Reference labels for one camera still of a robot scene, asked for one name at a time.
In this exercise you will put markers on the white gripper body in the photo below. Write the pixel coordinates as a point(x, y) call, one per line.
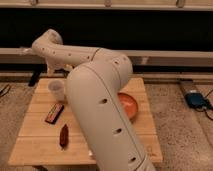
point(54, 64)

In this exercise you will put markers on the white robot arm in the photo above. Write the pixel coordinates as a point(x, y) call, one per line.
point(92, 93)

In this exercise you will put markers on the black table leg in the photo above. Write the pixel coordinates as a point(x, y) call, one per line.
point(35, 76)

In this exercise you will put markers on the orange round bowl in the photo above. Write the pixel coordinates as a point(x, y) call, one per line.
point(129, 104)

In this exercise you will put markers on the blue device on floor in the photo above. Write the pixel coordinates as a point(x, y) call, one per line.
point(195, 100)

